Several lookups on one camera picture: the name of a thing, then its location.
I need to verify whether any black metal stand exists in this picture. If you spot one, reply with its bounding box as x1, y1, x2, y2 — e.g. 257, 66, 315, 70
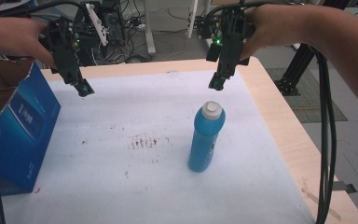
274, 42, 317, 97

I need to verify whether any blue bottle with white cap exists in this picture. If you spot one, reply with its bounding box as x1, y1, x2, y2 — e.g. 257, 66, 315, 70
186, 100, 227, 174

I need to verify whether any grey floor mat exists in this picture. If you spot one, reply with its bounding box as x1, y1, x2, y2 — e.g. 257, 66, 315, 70
265, 66, 350, 124

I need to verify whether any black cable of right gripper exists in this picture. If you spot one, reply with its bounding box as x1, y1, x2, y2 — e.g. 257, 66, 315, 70
203, 0, 338, 224

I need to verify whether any person's left hand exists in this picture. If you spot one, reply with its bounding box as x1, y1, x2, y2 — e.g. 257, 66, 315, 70
0, 15, 57, 69

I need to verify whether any tangle of floor cables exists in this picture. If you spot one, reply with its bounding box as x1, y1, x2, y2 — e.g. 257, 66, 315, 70
101, 0, 187, 64

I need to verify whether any blue cardboard box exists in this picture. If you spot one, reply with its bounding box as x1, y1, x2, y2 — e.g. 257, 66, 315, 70
0, 57, 62, 199

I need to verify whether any person's right hand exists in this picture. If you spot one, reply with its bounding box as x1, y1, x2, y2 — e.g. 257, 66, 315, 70
240, 4, 312, 63

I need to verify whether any white table leg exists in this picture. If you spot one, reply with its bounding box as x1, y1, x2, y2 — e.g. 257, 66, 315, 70
186, 0, 200, 39
142, 0, 158, 57

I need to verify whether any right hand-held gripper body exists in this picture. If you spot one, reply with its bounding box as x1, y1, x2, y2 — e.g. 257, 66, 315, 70
202, 5, 257, 79

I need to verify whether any white table cloth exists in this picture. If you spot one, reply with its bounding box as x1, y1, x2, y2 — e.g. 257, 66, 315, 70
0, 69, 317, 224

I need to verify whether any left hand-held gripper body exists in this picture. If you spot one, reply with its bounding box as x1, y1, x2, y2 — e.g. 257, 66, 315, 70
45, 1, 110, 86

